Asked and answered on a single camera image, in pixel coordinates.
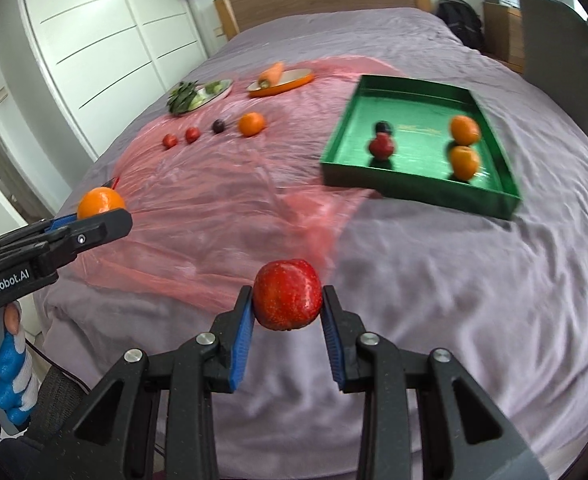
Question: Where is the orange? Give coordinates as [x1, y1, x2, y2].
[238, 112, 266, 138]
[77, 187, 126, 220]
[449, 115, 482, 146]
[448, 145, 481, 181]

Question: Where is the bed with purple sheet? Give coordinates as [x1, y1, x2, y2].
[34, 7, 588, 480]

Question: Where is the pink plastic sheet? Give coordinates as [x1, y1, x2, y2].
[66, 55, 400, 311]

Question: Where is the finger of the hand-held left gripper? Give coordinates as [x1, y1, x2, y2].
[36, 208, 134, 267]
[0, 213, 81, 257]

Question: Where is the person's left hand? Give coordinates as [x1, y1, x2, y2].
[0, 301, 41, 431]

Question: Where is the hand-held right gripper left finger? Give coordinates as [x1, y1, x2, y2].
[26, 285, 255, 480]

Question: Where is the orange plate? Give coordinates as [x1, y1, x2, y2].
[247, 68, 315, 98]

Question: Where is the wooden drawer cabinet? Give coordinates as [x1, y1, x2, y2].
[483, 2, 526, 75]

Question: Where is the carrot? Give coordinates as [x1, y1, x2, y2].
[259, 62, 285, 88]

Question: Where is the black backpack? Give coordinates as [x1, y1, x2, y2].
[435, 0, 485, 52]

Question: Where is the grey chair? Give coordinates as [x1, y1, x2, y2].
[518, 0, 588, 153]

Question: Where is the white wardrobe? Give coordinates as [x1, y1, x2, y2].
[16, 0, 210, 161]

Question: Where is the green tray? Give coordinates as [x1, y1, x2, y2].
[320, 74, 521, 221]

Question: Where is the grey plate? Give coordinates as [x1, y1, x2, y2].
[174, 79, 234, 111]

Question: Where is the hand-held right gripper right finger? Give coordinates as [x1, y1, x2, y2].
[321, 285, 550, 480]

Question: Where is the leafy green vegetable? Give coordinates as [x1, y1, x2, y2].
[168, 81, 222, 113]

